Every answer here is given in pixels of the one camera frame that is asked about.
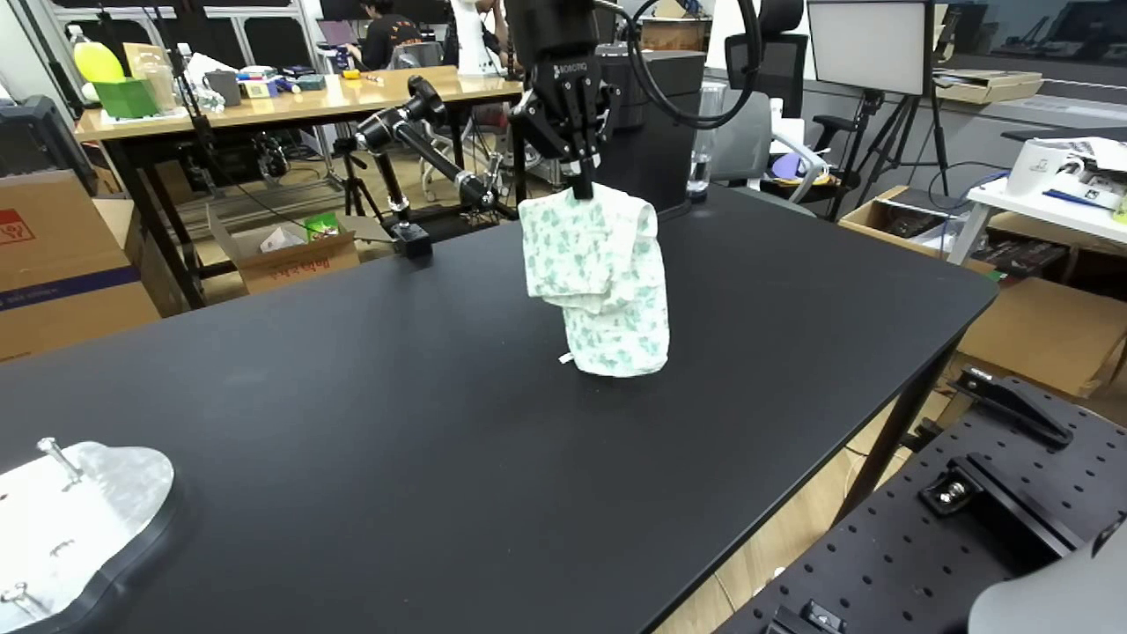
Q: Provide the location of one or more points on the clear plate with metal pegs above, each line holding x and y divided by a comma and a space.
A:
71, 531

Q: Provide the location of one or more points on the white printer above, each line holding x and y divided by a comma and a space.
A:
1074, 170

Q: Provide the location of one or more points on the low cardboard tray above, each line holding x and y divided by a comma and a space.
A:
904, 222

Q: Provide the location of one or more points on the large cardboard box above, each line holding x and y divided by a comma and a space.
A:
63, 268

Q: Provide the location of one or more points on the white screen on tripod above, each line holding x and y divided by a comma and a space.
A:
866, 46

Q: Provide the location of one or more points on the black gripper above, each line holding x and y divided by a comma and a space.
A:
553, 37

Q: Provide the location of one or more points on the yellow round object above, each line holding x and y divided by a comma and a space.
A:
96, 62

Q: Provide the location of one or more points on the white cloth with green pattern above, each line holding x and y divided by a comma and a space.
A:
600, 282

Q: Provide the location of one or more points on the grey office chair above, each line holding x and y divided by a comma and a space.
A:
752, 143

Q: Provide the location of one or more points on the seated person in background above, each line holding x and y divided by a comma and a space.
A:
385, 34

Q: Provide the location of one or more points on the white rounded housing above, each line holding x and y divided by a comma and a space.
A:
1057, 587

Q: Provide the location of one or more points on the clear glass cup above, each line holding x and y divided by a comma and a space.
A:
698, 177

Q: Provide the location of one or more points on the black bracket with silver screws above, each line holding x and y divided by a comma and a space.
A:
955, 492

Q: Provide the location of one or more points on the black perforated breadboard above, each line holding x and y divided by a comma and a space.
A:
892, 552

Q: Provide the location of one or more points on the large black appliance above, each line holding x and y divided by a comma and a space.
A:
652, 128

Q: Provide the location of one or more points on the black table clamp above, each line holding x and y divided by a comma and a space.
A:
408, 239

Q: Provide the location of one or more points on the flat cardboard box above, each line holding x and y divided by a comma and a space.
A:
1045, 337

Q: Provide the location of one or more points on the black lever clamp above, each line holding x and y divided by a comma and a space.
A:
1008, 405

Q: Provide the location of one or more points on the wooden desk with black legs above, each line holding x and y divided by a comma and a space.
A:
305, 101

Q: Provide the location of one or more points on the green box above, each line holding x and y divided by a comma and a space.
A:
124, 101

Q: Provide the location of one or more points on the white desk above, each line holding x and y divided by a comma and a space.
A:
1045, 217

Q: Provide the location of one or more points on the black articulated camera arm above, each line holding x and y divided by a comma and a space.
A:
408, 124

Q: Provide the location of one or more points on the open cardboard box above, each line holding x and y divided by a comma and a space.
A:
294, 257

